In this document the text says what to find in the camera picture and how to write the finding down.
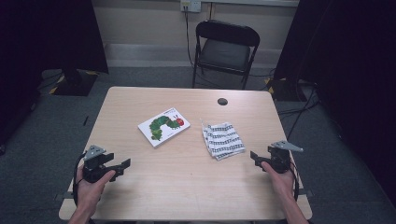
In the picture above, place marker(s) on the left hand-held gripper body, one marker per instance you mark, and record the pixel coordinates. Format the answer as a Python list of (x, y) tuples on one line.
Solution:
[(93, 168)]

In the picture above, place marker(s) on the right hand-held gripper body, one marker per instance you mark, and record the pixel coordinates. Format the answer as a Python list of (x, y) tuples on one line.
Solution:
[(279, 160)]

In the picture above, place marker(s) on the white black patterned cloth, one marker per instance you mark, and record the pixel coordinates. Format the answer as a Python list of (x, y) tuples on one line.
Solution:
[(222, 141)]

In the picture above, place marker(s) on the white caterpillar picture book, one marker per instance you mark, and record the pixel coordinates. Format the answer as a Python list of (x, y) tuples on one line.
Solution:
[(163, 127)]

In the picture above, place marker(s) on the person's right hand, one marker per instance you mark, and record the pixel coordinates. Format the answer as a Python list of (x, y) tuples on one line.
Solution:
[(285, 185)]

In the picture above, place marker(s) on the person's left hand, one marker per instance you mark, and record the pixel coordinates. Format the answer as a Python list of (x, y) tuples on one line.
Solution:
[(90, 194)]

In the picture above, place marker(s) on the grey tape strip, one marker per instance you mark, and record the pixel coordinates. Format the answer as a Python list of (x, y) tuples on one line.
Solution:
[(306, 193), (63, 196)]

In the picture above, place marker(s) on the black stand base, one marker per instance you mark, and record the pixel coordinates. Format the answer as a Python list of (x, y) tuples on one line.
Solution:
[(74, 84), (285, 90)]

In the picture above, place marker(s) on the black folding chair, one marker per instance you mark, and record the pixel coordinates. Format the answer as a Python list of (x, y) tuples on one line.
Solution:
[(224, 54)]

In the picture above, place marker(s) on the black curtain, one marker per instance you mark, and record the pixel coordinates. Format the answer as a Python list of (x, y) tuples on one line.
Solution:
[(358, 62), (31, 46)]

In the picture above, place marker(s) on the white wall socket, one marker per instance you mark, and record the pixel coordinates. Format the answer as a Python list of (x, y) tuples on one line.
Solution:
[(190, 5)]

